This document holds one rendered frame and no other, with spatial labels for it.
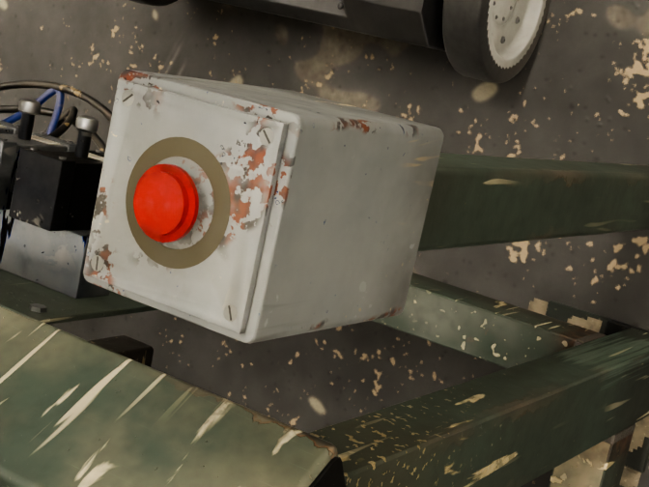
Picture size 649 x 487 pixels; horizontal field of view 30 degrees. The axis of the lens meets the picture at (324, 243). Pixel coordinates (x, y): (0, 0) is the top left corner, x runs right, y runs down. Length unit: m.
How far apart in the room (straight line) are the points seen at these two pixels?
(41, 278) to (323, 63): 0.80
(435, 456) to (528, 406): 0.17
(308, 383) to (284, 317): 1.07
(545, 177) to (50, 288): 0.40
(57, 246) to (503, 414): 0.38
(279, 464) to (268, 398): 1.02
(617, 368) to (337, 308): 0.62
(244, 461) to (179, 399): 0.07
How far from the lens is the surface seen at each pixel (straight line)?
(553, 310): 1.52
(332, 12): 1.45
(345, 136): 0.63
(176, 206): 0.61
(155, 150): 0.64
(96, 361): 0.82
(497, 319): 1.36
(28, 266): 0.97
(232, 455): 0.74
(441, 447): 0.89
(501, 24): 1.47
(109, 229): 0.66
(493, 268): 1.55
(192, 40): 1.81
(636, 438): 1.51
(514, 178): 0.94
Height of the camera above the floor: 1.43
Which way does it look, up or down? 59 degrees down
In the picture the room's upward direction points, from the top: 94 degrees counter-clockwise
